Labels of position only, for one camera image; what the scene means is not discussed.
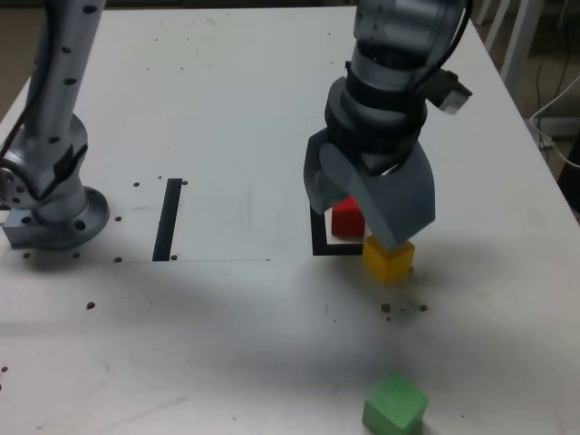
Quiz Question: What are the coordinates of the green cube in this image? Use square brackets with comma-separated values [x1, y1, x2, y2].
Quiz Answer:
[361, 372, 430, 435]

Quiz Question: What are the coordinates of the white cable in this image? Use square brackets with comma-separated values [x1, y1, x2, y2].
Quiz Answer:
[528, 74, 580, 169]

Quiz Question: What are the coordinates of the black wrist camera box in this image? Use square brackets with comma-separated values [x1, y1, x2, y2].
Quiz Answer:
[428, 67, 473, 117]

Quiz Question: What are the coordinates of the yellow cube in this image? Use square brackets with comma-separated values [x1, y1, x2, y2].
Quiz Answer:
[362, 235, 416, 285]

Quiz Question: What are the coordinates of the red cube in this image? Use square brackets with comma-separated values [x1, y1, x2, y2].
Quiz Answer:
[331, 196, 366, 237]

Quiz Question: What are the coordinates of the white furniture leg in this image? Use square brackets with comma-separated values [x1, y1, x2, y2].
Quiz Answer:
[498, 0, 544, 87]
[482, 0, 513, 51]

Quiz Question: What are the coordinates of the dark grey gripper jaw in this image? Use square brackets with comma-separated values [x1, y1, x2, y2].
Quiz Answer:
[302, 129, 359, 217]

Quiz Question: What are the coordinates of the black tape strip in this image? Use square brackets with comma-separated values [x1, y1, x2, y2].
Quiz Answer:
[151, 178, 183, 263]

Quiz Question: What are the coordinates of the black tape square outline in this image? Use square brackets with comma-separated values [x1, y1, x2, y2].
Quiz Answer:
[310, 202, 366, 257]

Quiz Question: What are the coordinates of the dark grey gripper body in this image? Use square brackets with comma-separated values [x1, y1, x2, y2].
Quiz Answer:
[362, 148, 410, 178]

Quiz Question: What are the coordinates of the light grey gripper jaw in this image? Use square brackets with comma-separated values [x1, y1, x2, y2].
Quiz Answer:
[316, 142, 437, 249]

